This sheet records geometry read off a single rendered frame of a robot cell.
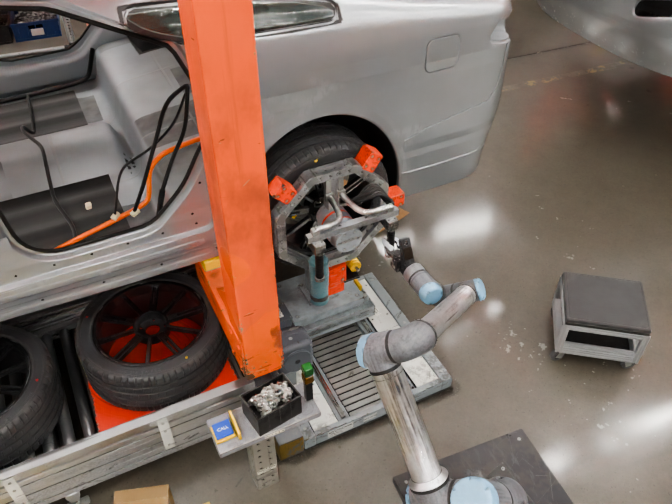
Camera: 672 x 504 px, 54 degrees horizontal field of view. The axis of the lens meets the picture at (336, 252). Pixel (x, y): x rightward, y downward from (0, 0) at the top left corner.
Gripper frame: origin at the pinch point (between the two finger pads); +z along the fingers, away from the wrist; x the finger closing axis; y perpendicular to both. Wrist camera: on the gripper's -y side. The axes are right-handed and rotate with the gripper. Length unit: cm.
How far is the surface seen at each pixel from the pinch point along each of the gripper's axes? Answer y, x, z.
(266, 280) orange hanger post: -22, -64, -22
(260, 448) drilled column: 51, -80, -40
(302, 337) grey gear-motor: 42, -43, -1
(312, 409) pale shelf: 38, -56, -41
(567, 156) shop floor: 83, 210, 100
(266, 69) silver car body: -74, -39, 31
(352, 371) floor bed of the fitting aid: 77, -19, -5
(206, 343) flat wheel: 33, -85, 6
